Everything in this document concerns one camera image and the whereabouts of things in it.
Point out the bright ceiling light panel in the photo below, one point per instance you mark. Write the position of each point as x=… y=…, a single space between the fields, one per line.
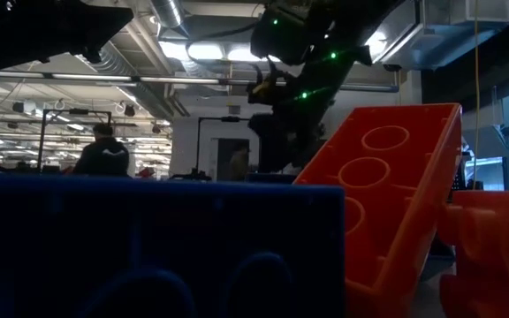
x=206 y=52

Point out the black frame stand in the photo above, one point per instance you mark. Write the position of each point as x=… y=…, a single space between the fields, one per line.
x=199 y=146
x=41 y=141

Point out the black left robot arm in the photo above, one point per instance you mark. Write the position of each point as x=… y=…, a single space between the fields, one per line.
x=38 y=26

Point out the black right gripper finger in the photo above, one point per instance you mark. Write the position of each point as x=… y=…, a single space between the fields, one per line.
x=305 y=146
x=270 y=146

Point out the long grey ceiling pipe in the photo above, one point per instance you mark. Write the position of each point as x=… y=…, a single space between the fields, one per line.
x=91 y=77

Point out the large orange building block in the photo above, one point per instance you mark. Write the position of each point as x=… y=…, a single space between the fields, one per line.
x=493 y=247
x=404 y=185

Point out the silver round ceiling duct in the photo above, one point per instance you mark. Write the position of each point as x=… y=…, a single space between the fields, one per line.
x=166 y=13
x=113 y=62

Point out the black ceiling camera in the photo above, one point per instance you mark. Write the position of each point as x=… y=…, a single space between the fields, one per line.
x=392 y=67

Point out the black ceiling spotlight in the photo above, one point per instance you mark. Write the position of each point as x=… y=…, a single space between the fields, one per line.
x=129 y=111
x=157 y=128
x=18 y=107

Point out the black perforated panel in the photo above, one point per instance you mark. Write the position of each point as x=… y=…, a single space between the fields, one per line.
x=459 y=179

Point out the white angled shade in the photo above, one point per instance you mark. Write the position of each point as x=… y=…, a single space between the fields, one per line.
x=484 y=143

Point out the large blue building block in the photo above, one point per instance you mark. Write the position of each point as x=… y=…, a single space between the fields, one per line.
x=148 y=229

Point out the silver ceiling air unit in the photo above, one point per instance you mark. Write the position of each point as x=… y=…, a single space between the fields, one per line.
x=435 y=40

